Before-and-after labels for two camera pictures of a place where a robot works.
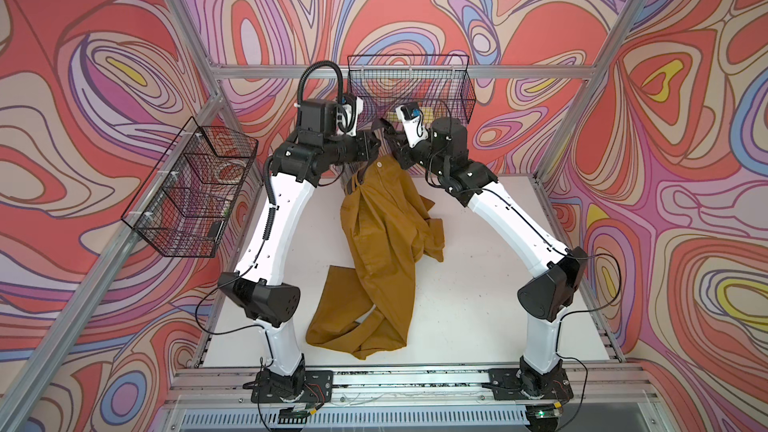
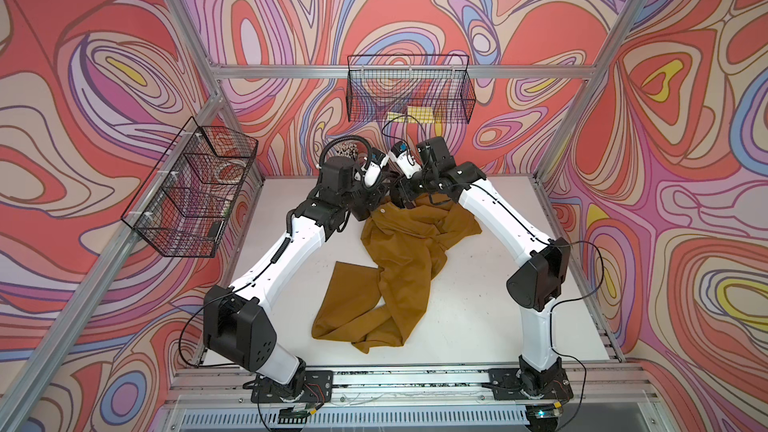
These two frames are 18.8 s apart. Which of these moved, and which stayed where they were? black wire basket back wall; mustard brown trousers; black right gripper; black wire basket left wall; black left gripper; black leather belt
Moved: mustard brown trousers; black left gripper; black leather belt; black right gripper
Stayed: black wire basket left wall; black wire basket back wall
